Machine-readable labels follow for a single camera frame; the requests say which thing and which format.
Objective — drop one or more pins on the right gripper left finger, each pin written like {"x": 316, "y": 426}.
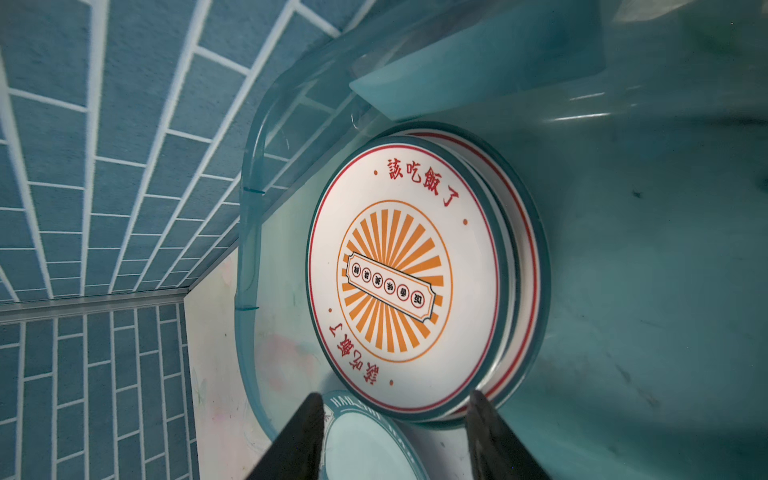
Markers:
{"x": 296, "y": 452}

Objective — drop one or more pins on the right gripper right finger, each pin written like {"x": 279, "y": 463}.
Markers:
{"x": 495, "y": 452}

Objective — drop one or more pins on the green rim HAO SHI plate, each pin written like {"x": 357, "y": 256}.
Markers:
{"x": 360, "y": 443}

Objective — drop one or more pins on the white plate orange sunburst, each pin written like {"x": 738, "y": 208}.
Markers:
{"x": 410, "y": 277}

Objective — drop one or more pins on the green red rim plate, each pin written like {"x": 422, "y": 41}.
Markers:
{"x": 533, "y": 262}

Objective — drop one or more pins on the translucent teal plastic bin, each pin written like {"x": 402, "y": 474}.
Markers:
{"x": 639, "y": 129}

